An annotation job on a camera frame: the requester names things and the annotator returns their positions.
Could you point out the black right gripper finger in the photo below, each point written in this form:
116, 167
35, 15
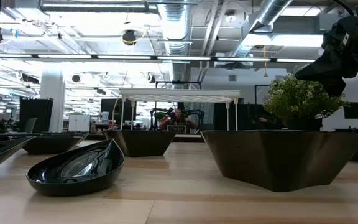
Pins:
319, 70

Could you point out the black leaf-shaped mini plate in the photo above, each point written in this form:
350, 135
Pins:
51, 144

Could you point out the green potted plant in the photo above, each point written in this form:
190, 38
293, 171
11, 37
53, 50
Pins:
300, 99

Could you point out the rectangular ceiling light panel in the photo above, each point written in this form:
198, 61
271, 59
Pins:
284, 40

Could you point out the black monitor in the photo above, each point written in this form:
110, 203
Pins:
352, 110

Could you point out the black partition screen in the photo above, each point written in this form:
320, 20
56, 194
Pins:
247, 116

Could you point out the person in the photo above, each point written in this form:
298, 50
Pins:
177, 119

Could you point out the grey laptop screen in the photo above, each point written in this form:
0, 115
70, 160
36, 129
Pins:
176, 129

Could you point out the long ceiling light strip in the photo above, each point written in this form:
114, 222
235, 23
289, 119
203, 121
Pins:
120, 57

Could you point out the white cabinet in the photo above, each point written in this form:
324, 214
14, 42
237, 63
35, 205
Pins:
79, 123

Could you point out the black cabinet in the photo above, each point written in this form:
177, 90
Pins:
36, 115

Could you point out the silver ribbed ventilation duct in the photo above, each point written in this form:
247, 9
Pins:
270, 12
174, 28

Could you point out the black aluminium rig frame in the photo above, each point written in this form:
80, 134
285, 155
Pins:
188, 139

